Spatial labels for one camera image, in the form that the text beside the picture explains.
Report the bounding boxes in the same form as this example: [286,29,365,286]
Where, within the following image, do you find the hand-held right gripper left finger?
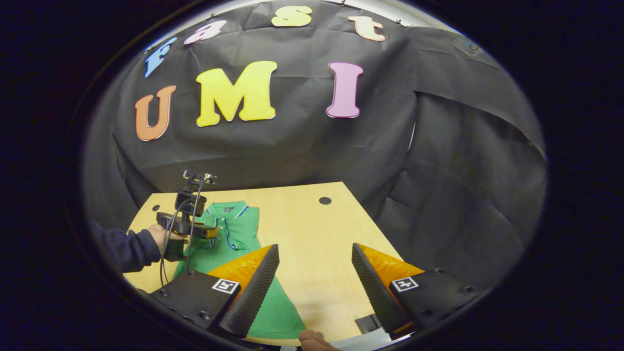
[148,244,281,339]

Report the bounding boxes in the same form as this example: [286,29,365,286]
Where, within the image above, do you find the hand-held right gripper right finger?
[351,242,490,337]

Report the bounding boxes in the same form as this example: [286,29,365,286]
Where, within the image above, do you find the green T-shirt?
[173,200,308,340]

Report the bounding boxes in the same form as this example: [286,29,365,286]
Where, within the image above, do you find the square black table opening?
[355,314,382,335]

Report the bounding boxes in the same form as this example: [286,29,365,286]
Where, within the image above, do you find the black backdrop cloth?
[80,0,549,303]

